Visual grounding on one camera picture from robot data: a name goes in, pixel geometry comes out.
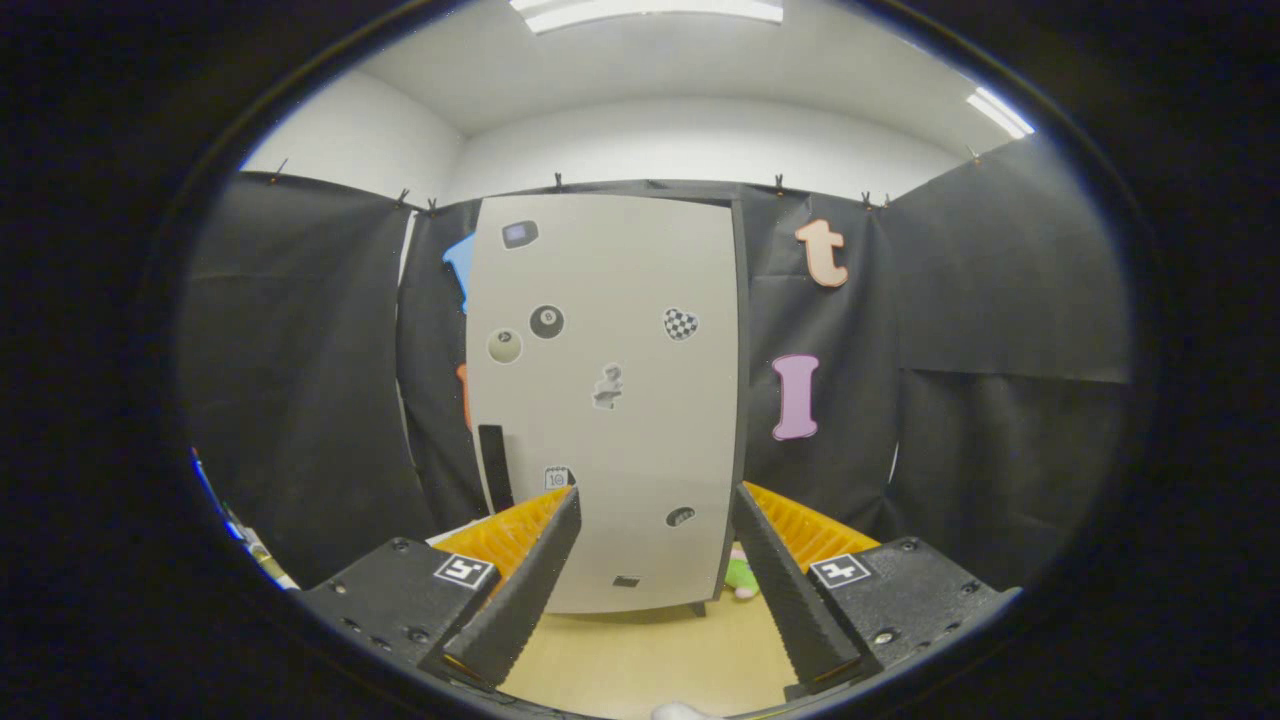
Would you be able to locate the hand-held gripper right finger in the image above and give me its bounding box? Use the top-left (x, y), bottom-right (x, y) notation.
top-left (733, 482), bottom-right (1023, 701)

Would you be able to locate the pink green plush toy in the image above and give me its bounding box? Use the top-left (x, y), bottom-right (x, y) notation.
top-left (724, 543), bottom-right (761, 601)

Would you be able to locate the small ceiling light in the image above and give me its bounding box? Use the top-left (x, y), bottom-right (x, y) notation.
top-left (966, 86), bottom-right (1036, 139)

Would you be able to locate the black door handle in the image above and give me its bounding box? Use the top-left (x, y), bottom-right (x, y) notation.
top-left (478, 424), bottom-right (515, 513)

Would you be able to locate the long ceiling light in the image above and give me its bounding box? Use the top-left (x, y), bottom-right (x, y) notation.
top-left (510, 0), bottom-right (784, 34)

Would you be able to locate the grey shoe cabinet door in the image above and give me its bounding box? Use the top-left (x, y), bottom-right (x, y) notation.
top-left (465, 193), bottom-right (741, 614)

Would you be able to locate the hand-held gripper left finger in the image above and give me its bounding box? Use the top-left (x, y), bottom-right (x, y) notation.
top-left (295, 485), bottom-right (583, 693)

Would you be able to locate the white cluttered object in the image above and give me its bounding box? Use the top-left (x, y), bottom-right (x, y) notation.
top-left (240, 528), bottom-right (298, 591)

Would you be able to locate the black backdrop cloth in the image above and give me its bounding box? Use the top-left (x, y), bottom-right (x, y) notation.
top-left (178, 135), bottom-right (1136, 591)

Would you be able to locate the blue red flat object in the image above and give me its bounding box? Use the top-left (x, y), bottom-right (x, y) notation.
top-left (190, 450), bottom-right (243, 546)

